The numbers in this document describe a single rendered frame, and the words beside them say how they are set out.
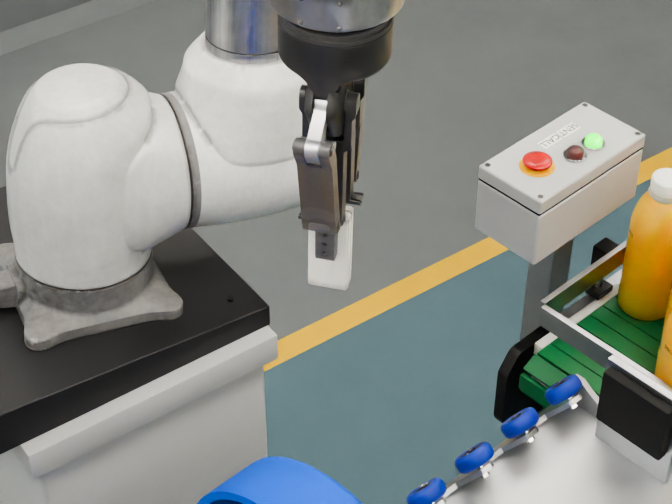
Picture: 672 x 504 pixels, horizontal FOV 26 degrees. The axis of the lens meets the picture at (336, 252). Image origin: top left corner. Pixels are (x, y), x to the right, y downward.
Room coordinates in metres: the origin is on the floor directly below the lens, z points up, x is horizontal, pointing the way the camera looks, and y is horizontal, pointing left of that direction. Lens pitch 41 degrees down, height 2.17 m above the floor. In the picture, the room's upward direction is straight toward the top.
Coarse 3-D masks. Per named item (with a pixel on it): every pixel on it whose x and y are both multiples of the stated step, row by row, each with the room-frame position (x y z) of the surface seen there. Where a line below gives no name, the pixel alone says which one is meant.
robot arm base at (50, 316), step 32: (0, 256) 1.28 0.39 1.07; (0, 288) 1.20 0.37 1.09; (32, 288) 1.19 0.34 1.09; (128, 288) 1.20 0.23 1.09; (160, 288) 1.23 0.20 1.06; (32, 320) 1.17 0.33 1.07; (64, 320) 1.17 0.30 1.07; (96, 320) 1.17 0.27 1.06; (128, 320) 1.18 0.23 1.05; (160, 320) 1.20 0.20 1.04
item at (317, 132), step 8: (320, 104) 0.77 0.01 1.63; (320, 112) 0.77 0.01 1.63; (312, 120) 0.77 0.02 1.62; (320, 120) 0.77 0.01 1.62; (312, 128) 0.76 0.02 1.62; (320, 128) 0.76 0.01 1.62; (312, 136) 0.76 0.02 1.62; (320, 136) 0.76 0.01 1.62; (312, 144) 0.75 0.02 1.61; (304, 152) 0.75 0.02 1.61; (312, 152) 0.75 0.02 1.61; (312, 160) 0.75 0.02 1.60
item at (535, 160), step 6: (528, 156) 1.41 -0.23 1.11; (534, 156) 1.41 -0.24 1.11; (540, 156) 1.41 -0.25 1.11; (546, 156) 1.41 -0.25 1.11; (528, 162) 1.40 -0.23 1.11; (534, 162) 1.40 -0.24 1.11; (540, 162) 1.40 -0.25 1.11; (546, 162) 1.40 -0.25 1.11; (534, 168) 1.39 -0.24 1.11; (540, 168) 1.39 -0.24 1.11; (546, 168) 1.39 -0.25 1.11
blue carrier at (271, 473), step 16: (256, 464) 0.85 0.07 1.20; (272, 464) 0.83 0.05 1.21; (288, 464) 0.83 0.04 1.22; (304, 464) 0.82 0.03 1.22; (240, 480) 0.82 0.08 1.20; (256, 480) 0.81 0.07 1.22; (272, 480) 0.81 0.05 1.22; (288, 480) 0.80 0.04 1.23; (304, 480) 0.80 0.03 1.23; (320, 480) 0.80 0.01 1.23; (208, 496) 0.83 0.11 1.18; (224, 496) 0.81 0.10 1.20; (240, 496) 0.79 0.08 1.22; (256, 496) 0.79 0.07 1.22; (272, 496) 0.78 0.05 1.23; (288, 496) 0.78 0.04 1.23; (304, 496) 0.78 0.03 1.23; (320, 496) 0.78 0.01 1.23; (336, 496) 0.78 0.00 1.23; (352, 496) 0.78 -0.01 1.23
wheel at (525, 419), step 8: (528, 408) 1.12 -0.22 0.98; (512, 416) 1.12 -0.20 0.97; (520, 416) 1.10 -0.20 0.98; (528, 416) 1.10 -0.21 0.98; (536, 416) 1.11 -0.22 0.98; (504, 424) 1.10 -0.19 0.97; (512, 424) 1.10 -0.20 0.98; (520, 424) 1.09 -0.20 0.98; (528, 424) 1.10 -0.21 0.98; (504, 432) 1.10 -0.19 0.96; (512, 432) 1.09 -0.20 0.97; (520, 432) 1.09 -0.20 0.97
